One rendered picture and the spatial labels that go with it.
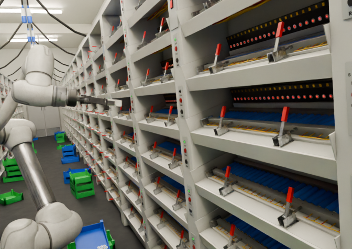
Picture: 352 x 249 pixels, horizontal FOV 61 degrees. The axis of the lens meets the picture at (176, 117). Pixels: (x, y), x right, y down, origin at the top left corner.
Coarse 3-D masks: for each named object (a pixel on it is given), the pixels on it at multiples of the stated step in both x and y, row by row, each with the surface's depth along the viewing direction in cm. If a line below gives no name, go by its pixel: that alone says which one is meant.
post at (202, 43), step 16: (192, 0) 108; (208, 0) 111; (176, 32) 111; (208, 32) 111; (224, 32) 114; (192, 48) 109; (208, 48) 112; (224, 48) 114; (176, 80) 116; (192, 96) 110; (208, 96) 112; (224, 96) 115; (192, 112) 110; (192, 144) 111; (192, 160) 111; (208, 160) 114; (192, 192) 114; (208, 208) 114; (192, 224) 117
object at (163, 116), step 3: (153, 114) 166; (156, 114) 162; (159, 114) 158; (162, 114) 154; (165, 114) 152; (168, 114) 148; (171, 114) 145; (174, 114) 142; (156, 117) 164; (159, 117) 157; (162, 117) 153; (165, 117) 151; (171, 117) 143; (174, 117) 139
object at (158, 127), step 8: (160, 104) 179; (168, 104) 173; (176, 104) 163; (144, 112) 175; (136, 120) 174; (144, 120) 171; (176, 120) 118; (144, 128) 165; (152, 128) 151; (160, 128) 139; (168, 128) 129; (176, 128) 124; (168, 136) 133; (176, 136) 124
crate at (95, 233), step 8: (96, 224) 211; (80, 232) 209; (88, 232) 210; (96, 232) 211; (104, 232) 208; (80, 240) 204; (88, 240) 205; (96, 240) 205; (104, 240) 206; (80, 248) 199; (88, 248) 199; (96, 248) 200
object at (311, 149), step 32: (256, 96) 100; (288, 96) 87; (320, 96) 77; (192, 128) 110; (224, 128) 93; (256, 128) 86; (288, 128) 74; (320, 128) 65; (288, 160) 66; (320, 160) 58
